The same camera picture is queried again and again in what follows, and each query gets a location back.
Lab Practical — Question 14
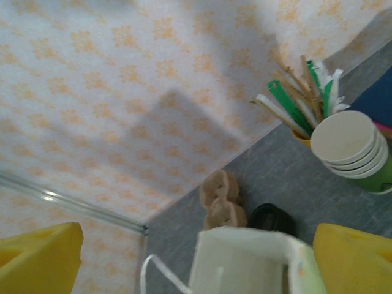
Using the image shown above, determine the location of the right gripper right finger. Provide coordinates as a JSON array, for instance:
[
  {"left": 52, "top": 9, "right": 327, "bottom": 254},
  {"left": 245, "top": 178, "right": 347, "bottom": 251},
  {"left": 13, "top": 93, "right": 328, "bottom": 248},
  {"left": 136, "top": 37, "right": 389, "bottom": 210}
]
[{"left": 312, "top": 222, "right": 392, "bottom": 294}]

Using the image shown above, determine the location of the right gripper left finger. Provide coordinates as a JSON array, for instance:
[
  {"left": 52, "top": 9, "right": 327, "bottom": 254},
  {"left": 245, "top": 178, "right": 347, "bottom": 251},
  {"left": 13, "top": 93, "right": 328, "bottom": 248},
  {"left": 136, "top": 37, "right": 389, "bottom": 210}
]
[{"left": 0, "top": 222, "right": 84, "bottom": 294}]

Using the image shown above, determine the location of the white printed paper bag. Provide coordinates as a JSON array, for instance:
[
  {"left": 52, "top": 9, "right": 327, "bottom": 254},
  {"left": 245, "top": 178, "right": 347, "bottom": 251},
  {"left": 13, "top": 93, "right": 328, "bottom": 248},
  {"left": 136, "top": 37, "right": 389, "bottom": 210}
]
[{"left": 140, "top": 226, "right": 328, "bottom": 294}]

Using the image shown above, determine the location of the blue paper napkin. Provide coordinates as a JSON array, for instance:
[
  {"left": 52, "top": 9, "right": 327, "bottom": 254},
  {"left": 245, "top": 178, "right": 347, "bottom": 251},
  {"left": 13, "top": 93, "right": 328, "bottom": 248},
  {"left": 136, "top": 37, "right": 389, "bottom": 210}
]
[{"left": 349, "top": 66, "right": 392, "bottom": 128}]

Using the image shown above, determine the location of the stack of black lids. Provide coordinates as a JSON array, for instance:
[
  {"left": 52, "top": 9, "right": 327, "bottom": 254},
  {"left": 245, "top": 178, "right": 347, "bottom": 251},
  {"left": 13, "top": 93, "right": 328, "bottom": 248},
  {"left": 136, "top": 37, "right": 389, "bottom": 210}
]
[{"left": 247, "top": 203, "right": 296, "bottom": 236}]

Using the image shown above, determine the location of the stack of green paper cups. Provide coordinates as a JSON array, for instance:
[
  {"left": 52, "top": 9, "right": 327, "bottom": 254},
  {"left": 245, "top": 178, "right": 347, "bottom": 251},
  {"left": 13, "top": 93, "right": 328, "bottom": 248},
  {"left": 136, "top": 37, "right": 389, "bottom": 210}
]
[{"left": 309, "top": 110, "right": 392, "bottom": 195}]

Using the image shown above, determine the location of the yellow holder cup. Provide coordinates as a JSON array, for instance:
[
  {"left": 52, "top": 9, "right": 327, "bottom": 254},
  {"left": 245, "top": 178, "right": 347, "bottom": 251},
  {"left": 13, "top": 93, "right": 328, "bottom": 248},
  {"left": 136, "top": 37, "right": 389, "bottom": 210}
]
[{"left": 290, "top": 128, "right": 313, "bottom": 149}]

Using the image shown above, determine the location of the colourful napkin stack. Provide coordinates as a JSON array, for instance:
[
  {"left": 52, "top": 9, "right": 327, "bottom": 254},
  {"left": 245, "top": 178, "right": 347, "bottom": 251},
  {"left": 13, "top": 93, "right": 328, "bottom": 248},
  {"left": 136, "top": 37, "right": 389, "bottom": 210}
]
[{"left": 372, "top": 121, "right": 392, "bottom": 133}]

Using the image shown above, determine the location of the stack of pulp cup carriers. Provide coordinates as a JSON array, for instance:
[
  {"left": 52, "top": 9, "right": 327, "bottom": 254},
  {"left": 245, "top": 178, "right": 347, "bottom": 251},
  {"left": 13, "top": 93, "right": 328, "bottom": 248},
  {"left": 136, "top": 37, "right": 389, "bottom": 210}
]
[{"left": 198, "top": 170, "right": 248, "bottom": 230}]

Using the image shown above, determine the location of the white green wrapped straw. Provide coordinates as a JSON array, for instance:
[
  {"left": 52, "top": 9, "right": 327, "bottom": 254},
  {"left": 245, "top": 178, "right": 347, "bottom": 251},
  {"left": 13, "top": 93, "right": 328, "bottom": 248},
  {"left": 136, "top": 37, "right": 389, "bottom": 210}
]
[
  {"left": 324, "top": 69, "right": 352, "bottom": 116},
  {"left": 306, "top": 59, "right": 335, "bottom": 117},
  {"left": 268, "top": 80, "right": 311, "bottom": 135},
  {"left": 251, "top": 94, "right": 309, "bottom": 138}
]

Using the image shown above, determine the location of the wooden stirrer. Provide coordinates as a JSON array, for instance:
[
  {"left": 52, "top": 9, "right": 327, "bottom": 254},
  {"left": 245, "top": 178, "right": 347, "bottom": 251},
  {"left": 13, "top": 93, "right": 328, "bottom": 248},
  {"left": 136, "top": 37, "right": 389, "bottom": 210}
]
[{"left": 300, "top": 55, "right": 324, "bottom": 122}]

